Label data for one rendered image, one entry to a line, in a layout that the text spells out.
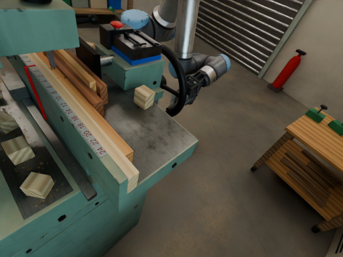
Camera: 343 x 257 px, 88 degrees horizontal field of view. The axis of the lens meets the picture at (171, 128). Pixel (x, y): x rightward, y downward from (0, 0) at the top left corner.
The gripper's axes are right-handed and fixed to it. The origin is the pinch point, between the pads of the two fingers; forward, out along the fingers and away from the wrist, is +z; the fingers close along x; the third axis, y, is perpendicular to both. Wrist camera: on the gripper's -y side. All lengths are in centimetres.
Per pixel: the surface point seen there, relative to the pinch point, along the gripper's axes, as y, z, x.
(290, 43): -101, -246, -18
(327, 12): -59, -259, -1
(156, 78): 25.7, 9.1, 3.8
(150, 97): 31.4, 17.4, 12.2
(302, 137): -41, -63, 55
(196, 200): -71, 10, 33
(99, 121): 37.0, 30.0, 13.9
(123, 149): 37, 30, 21
